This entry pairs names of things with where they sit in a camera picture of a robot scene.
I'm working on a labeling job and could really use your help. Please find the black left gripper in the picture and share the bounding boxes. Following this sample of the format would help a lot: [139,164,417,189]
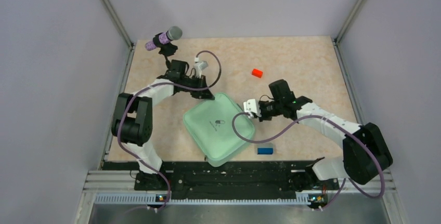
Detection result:
[179,73,214,99]

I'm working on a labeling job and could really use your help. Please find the green plastic medicine box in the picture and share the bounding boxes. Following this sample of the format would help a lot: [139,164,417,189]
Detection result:
[183,93,250,167]

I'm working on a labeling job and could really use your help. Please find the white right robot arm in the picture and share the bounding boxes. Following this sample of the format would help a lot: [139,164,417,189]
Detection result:
[244,80,393,189]

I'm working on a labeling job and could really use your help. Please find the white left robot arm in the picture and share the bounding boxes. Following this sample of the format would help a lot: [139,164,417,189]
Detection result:
[111,60,214,189]

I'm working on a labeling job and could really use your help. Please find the orange block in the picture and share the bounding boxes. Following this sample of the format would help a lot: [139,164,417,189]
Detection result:
[251,69,263,78]

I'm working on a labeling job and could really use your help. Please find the black microphone stand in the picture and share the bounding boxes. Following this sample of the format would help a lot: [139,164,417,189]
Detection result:
[152,32,178,68]

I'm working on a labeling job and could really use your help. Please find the blue grey small box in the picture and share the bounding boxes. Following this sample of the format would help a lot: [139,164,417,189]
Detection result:
[256,143,275,155]

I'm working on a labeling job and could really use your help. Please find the purple grey microphone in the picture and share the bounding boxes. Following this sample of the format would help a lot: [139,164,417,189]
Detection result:
[145,26,183,51]

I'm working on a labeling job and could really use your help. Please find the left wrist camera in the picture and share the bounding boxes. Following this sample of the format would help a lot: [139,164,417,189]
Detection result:
[193,57,209,78]

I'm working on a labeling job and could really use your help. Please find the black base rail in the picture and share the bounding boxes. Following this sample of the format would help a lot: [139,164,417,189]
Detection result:
[134,161,339,200]

